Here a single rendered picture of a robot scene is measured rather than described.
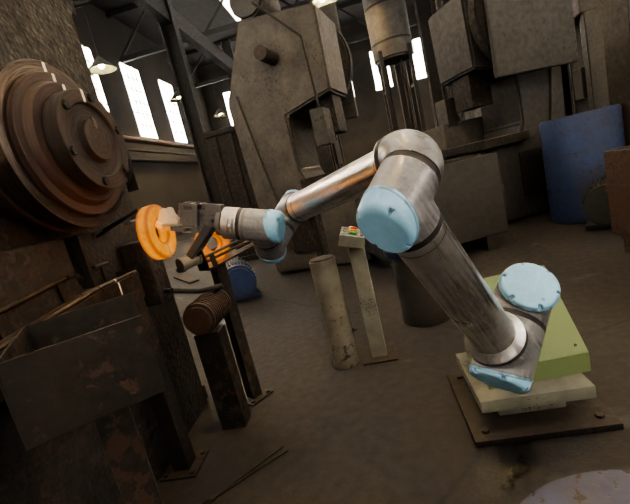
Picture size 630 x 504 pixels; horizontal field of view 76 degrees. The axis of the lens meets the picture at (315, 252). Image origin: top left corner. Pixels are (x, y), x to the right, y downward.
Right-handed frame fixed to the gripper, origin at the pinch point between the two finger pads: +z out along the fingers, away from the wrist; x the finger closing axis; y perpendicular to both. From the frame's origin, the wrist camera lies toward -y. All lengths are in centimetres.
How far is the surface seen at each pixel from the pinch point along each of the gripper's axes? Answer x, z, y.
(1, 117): 19.1, 27.0, 26.2
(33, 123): 14.5, 23.0, 25.5
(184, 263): -34.6, 7.1, -19.6
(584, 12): -595, -375, 271
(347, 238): -58, -54, -10
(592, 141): -235, -234, 51
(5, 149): 21.2, 24.9, 18.9
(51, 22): -34, 54, 64
